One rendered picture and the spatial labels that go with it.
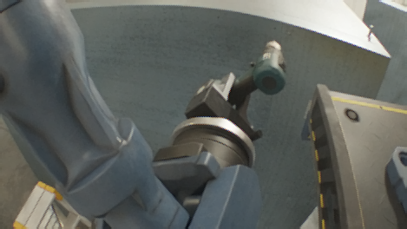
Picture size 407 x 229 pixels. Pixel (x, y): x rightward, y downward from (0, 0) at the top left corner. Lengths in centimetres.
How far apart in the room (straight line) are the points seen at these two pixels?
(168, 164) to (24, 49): 26
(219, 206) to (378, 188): 25
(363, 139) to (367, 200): 13
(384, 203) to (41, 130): 43
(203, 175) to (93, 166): 16
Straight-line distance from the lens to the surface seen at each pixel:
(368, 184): 41
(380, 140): 50
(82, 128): 24
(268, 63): 51
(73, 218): 164
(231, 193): 31
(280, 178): 118
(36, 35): 22
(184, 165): 35
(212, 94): 48
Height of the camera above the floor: 344
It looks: 40 degrees down
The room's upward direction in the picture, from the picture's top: 2 degrees clockwise
